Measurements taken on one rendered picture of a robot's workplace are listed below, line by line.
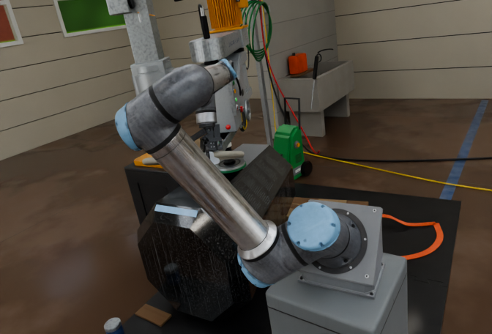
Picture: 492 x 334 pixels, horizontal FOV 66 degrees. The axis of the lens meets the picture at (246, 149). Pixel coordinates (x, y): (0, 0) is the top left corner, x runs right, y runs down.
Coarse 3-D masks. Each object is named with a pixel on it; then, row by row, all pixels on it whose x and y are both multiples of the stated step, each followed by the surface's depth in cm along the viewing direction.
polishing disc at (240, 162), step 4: (220, 160) 263; (236, 160) 258; (240, 160) 257; (244, 160) 256; (216, 164) 258; (220, 164) 257; (236, 164) 252; (240, 164) 251; (244, 164) 253; (220, 168) 249; (224, 168) 248; (228, 168) 247; (232, 168) 247; (236, 168) 248
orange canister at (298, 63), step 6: (294, 54) 545; (300, 54) 550; (288, 60) 549; (294, 60) 544; (300, 60) 548; (306, 60) 562; (294, 66) 547; (300, 66) 549; (306, 66) 563; (294, 72) 550; (300, 72) 551; (306, 72) 558
